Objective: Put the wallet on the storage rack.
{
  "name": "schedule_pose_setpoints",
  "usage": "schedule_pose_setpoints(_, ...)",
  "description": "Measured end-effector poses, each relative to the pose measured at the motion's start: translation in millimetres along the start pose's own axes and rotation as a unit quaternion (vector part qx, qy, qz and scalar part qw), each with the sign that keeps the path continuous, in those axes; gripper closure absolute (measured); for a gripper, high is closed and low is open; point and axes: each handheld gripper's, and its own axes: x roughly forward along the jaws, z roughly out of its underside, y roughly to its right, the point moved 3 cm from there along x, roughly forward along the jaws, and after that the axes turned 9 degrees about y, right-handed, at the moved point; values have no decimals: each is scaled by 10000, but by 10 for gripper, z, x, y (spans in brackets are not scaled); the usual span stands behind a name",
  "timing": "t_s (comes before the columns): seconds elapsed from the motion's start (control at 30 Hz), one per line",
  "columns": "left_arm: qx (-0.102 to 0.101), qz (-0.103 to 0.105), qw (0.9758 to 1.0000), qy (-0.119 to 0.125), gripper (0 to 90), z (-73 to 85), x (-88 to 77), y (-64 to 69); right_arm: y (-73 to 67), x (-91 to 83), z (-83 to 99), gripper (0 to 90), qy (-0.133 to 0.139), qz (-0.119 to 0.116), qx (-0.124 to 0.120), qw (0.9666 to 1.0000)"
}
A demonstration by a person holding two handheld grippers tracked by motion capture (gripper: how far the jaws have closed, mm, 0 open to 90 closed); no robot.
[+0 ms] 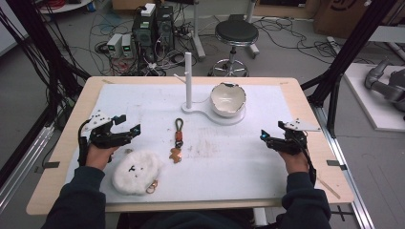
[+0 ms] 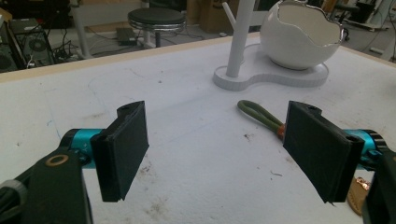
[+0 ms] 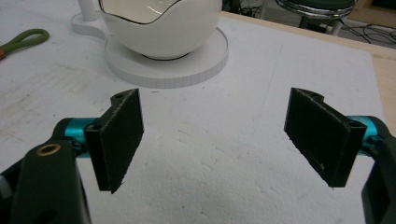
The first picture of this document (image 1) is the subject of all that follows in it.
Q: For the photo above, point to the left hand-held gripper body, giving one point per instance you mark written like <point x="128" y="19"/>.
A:
<point x="101" y="136"/>

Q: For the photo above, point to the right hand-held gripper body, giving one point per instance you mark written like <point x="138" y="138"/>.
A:
<point x="291" y="140"/>

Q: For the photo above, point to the person's left hand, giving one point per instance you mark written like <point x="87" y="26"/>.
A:
<point x="99" y="156"/>

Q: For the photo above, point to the person's right hand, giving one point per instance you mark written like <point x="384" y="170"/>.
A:
<point x="295" y="162"/>

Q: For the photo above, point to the white fluffy pouch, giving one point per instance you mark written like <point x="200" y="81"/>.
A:
<point x="137" y="172"/>

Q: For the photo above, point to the grey tape strip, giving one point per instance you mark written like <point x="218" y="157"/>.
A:
<point x="51" y="165"/>
<point x="336" y="163"/>

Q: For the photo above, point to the white table mat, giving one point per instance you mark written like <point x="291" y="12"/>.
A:
<point x="223" y="165"/>

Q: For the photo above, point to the white eggshell-shaped bowl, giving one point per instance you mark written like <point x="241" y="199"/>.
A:
<point x="228" y="99"/>

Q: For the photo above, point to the thin wooden stick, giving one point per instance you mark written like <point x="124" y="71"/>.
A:
<point x="328" y="188"/>

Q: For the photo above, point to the light wooden table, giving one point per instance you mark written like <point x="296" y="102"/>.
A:
<point x="57" y="187"/>

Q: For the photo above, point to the white hanger stand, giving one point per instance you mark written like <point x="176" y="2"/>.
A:
<point x="188" y="82"/>

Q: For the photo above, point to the white power supply unit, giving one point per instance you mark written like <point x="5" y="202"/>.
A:
<point x="127" y="45"/>
<point x="114" y="44"/>

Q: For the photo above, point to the white platform board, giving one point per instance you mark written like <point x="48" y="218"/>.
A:
<point x="372" y="111"/>

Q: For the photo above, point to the black computer tower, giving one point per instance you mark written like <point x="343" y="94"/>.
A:
<point x="165" y="27"/>
<point x="144" y="35"/>

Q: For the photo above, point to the white power strip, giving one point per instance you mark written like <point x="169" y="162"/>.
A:
<point x="333" y="44"/>

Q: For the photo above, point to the white metal stand leg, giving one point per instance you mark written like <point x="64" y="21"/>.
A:
<point x="197" y="35"/>
<point x="251" y="28"/>

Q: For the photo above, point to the person's dark clothed body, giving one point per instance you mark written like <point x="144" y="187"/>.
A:
<point x="184" y="221"/>

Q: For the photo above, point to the black round stool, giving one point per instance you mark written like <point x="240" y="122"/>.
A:
<point x="236" y="31"/>

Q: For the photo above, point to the white box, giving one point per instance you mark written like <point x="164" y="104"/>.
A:
<point x="148" y="9"/>

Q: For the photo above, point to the cardboard box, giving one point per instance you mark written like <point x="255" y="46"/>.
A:
<point x="344" y="16"/>

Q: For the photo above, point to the white round table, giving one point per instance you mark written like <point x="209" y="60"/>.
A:
<point x="63" y="4"/>

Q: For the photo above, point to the aluminium rail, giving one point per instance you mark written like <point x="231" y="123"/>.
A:
<point x="347" y="178"/>
<point x="22" y="171"/>

